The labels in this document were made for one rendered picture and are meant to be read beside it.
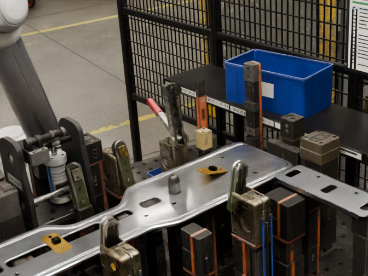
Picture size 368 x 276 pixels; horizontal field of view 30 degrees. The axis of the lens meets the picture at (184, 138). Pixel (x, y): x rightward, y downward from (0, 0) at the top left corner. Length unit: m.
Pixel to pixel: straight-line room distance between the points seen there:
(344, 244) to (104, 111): 3.20
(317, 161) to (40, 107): 0.76
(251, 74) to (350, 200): 0.53
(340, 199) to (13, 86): 0.89
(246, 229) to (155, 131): 3.01
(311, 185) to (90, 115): 3.38
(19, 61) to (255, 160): 0.68
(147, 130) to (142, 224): 3.03
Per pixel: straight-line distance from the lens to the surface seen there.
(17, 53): 1.83
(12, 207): 1.70
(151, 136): 4.54
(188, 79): 2.43
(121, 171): 1.81
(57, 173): 1.77
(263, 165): 1.86
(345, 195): 1.72
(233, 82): 2.18
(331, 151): 1.87
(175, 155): 1.89
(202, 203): 1.69
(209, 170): 1.81
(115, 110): 5.03
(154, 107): 1.93
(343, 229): 2.15
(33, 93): 1.89
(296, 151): 1.93
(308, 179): 1.79
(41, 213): 1.80
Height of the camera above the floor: 1.84
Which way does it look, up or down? 24 degrees down
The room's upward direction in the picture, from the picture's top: 4 degrees counter-clockwise
